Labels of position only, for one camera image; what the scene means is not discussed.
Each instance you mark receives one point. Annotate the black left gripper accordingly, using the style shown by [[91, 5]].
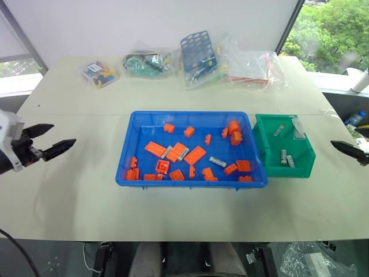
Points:
[[24, 148]]

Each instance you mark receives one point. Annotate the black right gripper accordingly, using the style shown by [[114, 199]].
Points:
[[365, 160]]

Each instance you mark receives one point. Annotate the green plastic bin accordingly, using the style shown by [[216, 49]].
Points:
[[288, 170]]

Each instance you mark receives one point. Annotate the plastic water bottle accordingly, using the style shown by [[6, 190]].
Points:
[[354, 118]]

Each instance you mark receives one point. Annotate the white paper roll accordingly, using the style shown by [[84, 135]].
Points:
[[361, 80]]

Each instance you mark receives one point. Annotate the white battery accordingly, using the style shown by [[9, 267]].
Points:
[[183, 154], [283, 157], [217, 161], [279, 130], [290, 161], [166, 152]]

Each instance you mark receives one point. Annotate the clear bag of colourful toys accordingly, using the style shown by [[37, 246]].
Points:
[[99, 74]]

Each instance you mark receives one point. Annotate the small orange block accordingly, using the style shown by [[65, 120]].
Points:
[[132, 174], [133, 163], [245, 179], [159, 176], [225, 132], [192, 171], [244, 166], [189, 131], [169, 128], [176, 175], [230, 169], [149, 177], [209, 175], [207, 139]]

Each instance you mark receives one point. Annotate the flat orange block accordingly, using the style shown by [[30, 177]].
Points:
[[176, 152], [195, 155], [154, 148]]

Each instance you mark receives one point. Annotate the orange square plastic part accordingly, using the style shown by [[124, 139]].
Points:
[[162, 166]]

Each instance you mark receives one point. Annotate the tall orange block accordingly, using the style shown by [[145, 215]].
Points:
[[236, 138]]

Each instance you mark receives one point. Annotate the large orange block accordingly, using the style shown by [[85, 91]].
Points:
[[234, 125]]

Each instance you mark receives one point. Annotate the clear bags with red zips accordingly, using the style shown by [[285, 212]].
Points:
[[255, 69]]

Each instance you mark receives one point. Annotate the clear bag of green parts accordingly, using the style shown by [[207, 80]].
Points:
[[148, 65]]

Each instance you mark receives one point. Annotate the crumpled clear plastic bag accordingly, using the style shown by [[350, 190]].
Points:
[[311, 259]]

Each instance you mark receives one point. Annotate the blue plastic bin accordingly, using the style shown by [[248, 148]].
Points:
[[190, 173]]

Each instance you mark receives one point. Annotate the clear bag around rack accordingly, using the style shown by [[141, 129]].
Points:
[[219, 73]]

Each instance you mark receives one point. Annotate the bag with blue rack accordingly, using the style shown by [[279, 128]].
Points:
[[199, 53]]

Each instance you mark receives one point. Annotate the black table bracket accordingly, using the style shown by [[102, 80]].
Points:
[[261, 258], [102, 256]]

